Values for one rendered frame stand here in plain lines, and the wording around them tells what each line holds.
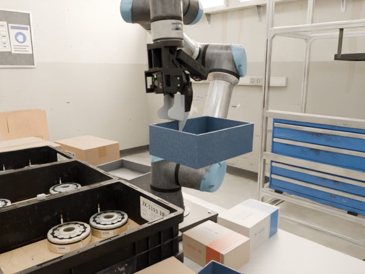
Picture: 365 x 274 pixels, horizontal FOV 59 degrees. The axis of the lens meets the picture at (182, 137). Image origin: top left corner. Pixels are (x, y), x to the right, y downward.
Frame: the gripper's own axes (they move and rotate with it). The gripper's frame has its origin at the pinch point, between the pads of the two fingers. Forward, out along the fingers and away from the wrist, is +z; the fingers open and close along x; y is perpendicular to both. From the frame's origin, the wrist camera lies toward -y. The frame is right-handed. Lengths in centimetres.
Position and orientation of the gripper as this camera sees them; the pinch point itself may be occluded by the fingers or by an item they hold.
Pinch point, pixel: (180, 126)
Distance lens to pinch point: 80.1
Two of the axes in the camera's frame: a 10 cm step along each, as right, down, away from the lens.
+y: -7.3, 1.5, -6.7
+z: 0.6, 9.9, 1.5
